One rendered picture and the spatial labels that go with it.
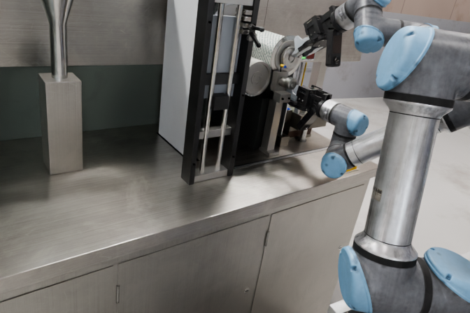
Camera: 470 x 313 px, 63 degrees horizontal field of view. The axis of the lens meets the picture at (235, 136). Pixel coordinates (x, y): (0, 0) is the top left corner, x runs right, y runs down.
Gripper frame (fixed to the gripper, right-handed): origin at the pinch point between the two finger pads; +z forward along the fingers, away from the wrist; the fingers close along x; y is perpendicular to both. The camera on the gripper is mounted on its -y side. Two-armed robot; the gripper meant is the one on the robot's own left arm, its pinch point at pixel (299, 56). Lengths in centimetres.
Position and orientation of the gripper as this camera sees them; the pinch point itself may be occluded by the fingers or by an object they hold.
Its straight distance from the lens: 135.7
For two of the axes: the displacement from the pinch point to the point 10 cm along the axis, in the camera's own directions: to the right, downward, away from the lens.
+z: -5.3, 2.8, 8.0
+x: -8.0, 1.2, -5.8
